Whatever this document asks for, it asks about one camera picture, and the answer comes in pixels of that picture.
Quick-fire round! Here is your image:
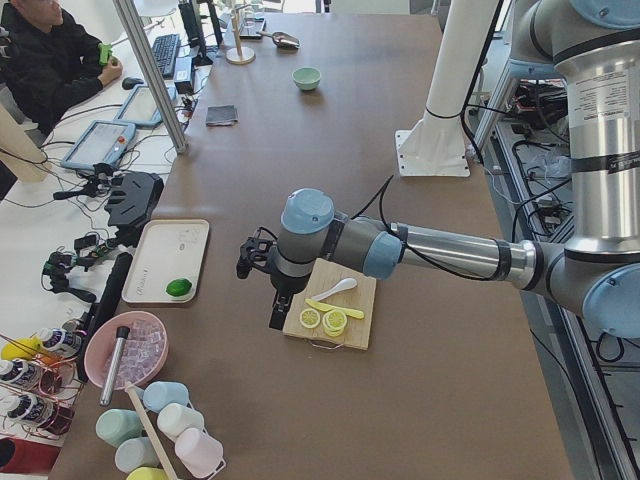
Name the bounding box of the metal ice scoop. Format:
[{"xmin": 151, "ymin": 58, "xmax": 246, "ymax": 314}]
[{"xmin": 258, "ymin": 31, "xmax": 300, "ymax": 49}]

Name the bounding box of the white pastel cup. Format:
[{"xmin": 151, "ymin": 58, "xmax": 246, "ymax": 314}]
[{"xmin": 157, "ymin": 403, "xmax": 205, "ymax": 441}]

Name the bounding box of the wooden mug tree stand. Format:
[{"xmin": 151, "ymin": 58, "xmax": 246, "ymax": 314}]
[{"xmin": 220, "ymin": 0, "xmax": 257, "ymax": 65}]

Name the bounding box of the yellow plastic knife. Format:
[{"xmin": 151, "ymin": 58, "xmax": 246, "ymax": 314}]
[{"xmin": 305, "ymin": 298, "xmax": 365, "ymax": 319}]

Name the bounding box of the black computer mouse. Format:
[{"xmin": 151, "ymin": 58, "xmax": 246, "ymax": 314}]
[{"xmin": 121, "ymin": 77, "xmax": 144, "ymax": 90}]

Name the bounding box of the single lemon slice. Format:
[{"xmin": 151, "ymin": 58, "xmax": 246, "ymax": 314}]
[{"xmin": 299, "ymin": 308, "xmax": 321, "ymax": 329}]

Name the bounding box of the steel cylinder muddler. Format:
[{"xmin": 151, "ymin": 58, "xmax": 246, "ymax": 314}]
[{"xmin": 99, "ymin": 326, "xmax": 130, "ymax": 407}]

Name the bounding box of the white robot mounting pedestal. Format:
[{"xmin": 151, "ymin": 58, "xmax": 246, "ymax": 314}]
[{"xmin": 395, "ymin": 0, "xmax": 502, "ymax": 177}]

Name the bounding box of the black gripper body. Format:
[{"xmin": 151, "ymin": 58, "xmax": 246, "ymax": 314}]
[{"xmin": 268, "ymin": 259, "xmax": 311, "ymax": 311}]

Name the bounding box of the top stacked lemon slice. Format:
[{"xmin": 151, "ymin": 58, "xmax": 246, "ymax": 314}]
[{"xmin": 322, "ymin": 309, "xmax": 348, "ymax": 332}]

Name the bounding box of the yellow pastel cup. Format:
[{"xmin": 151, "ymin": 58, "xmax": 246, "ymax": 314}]
[{"xmin": 126, "ymin": 467, "xmax": 168, "ymax": 480}]

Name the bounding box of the far blue teach pendant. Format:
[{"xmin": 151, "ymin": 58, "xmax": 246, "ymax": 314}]
[{"xmin": 114, "ymin": 84, "xmax": 162, "ymax": 129}]

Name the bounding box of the black keyboard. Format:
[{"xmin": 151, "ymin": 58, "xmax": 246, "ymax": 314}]
[{"xmin": 151, "ymin": 34, "xmax": 180, "ymax": 79}]

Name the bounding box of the wooden stick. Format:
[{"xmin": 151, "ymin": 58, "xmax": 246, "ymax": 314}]
[{"xmin": 124, "ymin": 383, "xmax": 178, "ymax": 480}]

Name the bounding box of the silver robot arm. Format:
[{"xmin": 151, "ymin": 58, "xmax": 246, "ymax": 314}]
[{"xmin": 267, "ymin": 1, "xmax": 639, "ymax": 338}]

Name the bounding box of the cream rectangular tray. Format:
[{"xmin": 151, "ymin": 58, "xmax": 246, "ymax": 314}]
[{"xmin": 121, "ymin": 219, "xmax": 210, "ymax": 304}]

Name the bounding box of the blue pastel cup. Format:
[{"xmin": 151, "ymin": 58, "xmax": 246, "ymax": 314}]
[{"xmin": 143, "ymin": 381, "xmax": 190, "ymax": 413}]

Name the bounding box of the pink pastel cup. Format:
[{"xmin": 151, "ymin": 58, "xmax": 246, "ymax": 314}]
[{"xmin": 174, "ymin": 427, "xmax": 224, "ymax": 479}]

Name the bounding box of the near blue teach pendant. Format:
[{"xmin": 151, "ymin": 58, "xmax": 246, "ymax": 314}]
[{"xmin": 60, "ymin": 120, "xmax": 137, "ymax": 171}]

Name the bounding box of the blue teach pendant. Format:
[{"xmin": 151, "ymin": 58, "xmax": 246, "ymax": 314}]
[
  {"xmin": 60, "ymin": 120, "xmax": 137, "ymax": 171},
  {"xmin": 114, "ymin": 84, "xmax": 162, "ymax": 129}
]

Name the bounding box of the bamboo cutting board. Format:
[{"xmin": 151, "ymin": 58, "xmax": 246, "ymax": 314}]
[{"xmin": 283, "ymin": 259, "xmax": 376, "ymax": 350}]

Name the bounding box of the pink bowl with ice cubes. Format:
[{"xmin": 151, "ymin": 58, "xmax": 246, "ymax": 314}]
[{"xmin": 84, "ymin": 311, "xmax": 168, "ymax": 390}]

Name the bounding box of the green pastel cup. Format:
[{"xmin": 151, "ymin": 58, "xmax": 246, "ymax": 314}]
[{"xmin": 95, "ymin": 409, "xmax": 143, "ymax": 448}]

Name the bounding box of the black plastic stand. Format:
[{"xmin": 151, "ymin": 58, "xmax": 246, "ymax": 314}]
[{"xmin": 104, "ymin": 172, "xmax": 164, "ymax": 247}]

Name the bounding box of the lower stacked lemon slice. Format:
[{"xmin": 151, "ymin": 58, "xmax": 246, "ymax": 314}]
[{"xmin": 323, "ymin": 326, "xmax": 345, "ymax": 338}]

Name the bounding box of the light green bowl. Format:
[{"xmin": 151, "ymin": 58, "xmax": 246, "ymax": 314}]
[{"xmin": 292, "ymin": 67, "xmax": 322, "ymax": 92}]

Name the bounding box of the green lime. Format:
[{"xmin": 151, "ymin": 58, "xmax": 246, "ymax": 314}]
[{"xmin": 165, "ymin": 278, "xmax": 193, "ymax": 298}]

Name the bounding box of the seated person in black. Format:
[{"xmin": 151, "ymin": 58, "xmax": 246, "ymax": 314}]
[{"xmin": 1, "ymin": 1, "xmax": 123, "ymax": 136}]

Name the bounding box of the stacked lemon slice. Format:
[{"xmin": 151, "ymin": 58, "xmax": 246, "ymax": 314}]
[
  {"xmin": 323, "ymin": 326, "xmax": 345, "ymax": 338},
  {"xmin": 322, "ymin": 309, "xmax": 348, "ymax": 332}
]

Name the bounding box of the grey folded cloth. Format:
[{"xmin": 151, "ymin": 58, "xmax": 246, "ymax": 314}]
[{"xmin": 205, "ymin": 105, "xmax": 238, "ymax": 127}]

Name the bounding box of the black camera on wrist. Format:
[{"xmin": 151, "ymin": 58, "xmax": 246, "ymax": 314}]
[{"xmin": 236, "ymin": 226, "xmax": 277, "ymax": 279}]

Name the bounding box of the aluminium frame post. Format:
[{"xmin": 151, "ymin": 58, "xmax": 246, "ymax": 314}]
[{"xmin": 113, "ymin": 0, "xmax": 188, "ymax": 154}]

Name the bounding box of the white ceramic spoon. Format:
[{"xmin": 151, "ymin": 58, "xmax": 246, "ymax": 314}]
[{"xmin": 311, "ymin": 277, "xmax": 358, "ymax": 301}]

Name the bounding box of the grey-blue pastel cup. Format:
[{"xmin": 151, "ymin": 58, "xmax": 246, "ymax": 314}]
[{"xmin": 114, "ymin": 437, "xmax": 160, "ymax": 473}]

